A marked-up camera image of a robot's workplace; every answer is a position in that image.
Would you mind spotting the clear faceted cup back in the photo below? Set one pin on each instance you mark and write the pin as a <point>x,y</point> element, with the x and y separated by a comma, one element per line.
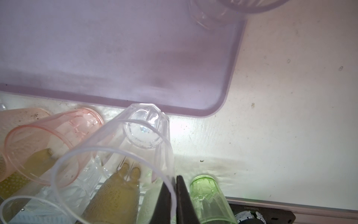
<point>139,136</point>

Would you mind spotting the bright green cup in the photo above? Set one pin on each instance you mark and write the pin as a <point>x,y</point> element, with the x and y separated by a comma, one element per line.
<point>209,202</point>

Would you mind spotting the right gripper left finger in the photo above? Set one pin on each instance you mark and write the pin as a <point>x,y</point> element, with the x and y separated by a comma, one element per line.
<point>161,214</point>

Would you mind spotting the lilac plastic tray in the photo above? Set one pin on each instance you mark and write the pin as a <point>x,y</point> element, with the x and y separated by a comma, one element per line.
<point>116,53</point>

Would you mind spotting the peach cup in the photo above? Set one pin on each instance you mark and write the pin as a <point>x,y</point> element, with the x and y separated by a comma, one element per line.
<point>11,119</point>

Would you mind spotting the amber cup left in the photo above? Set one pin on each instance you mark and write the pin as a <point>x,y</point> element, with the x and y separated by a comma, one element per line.
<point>36,165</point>

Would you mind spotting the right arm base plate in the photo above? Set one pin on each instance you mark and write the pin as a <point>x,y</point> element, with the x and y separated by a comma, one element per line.
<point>258,215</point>

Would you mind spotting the pink cup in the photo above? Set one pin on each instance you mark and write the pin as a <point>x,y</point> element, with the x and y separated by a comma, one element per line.
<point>60,132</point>

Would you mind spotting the amber cup right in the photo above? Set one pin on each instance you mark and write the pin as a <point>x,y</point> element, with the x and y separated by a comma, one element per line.
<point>117,200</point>

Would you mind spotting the pale green cup front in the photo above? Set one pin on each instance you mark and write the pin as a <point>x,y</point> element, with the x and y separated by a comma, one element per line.
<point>147,202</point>

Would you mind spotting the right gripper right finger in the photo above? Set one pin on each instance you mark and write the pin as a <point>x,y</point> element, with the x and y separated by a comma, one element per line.
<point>185,213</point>

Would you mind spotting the amber cup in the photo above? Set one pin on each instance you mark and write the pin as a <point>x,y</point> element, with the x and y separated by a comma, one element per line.
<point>36,165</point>
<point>117,200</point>

